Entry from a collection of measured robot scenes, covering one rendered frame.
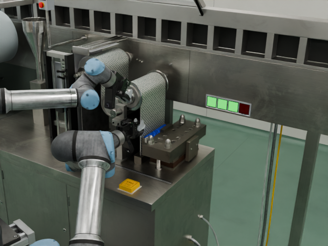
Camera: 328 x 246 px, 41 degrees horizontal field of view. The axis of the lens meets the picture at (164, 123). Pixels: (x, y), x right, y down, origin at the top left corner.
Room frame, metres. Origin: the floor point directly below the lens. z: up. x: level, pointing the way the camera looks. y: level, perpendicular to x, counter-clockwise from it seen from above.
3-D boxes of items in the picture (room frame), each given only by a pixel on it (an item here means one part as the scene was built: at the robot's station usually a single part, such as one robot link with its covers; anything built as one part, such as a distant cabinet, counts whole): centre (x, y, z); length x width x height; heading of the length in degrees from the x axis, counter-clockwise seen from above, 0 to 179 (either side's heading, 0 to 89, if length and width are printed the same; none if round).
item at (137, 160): (2.10, 0.06, 0.92); 0.28 x 0.04 x 0.04; 150
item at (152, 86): (2.20, 0.22, 1.16); 0.39 x 0.23 x 0.51; 60
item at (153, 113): (2.10, 0.06, 1.11); 0.23 x 0.01 x 0.18; 150
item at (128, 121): (1.90, 0.18, 1.12); 0.12 x 0.08 x 0.09; 150
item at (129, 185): (1.74, 0.15, 0.91); 0.07 x 0.07 x 0.02; 60
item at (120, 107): (2.01, 0.22, 1.05); 0.06 x 0.05 x 0.31; 150
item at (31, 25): (2.48, 0.74, 1.50); 0.14 x 0.14 x 0.06
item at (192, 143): (2.04, -0.15, 0.97); 0.10 x 0.03 x 0.11; 150
